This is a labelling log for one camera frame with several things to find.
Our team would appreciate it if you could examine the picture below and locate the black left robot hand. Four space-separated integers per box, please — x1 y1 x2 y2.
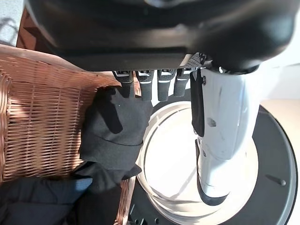
22 0 298 207

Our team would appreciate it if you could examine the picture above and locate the black garment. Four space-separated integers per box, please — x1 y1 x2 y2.
73 86 153 225

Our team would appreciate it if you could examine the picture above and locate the round glass washing machine door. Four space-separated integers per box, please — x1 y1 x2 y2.
127 100 298 225

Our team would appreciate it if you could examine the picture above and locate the glossy dark brown side table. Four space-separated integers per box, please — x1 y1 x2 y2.
15 6 60 53

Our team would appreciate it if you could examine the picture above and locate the brown wicker laundry basket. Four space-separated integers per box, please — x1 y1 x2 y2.
0 44 142 225

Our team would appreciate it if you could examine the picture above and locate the dark blue garment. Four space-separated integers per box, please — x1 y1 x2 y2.
0 176 94 225

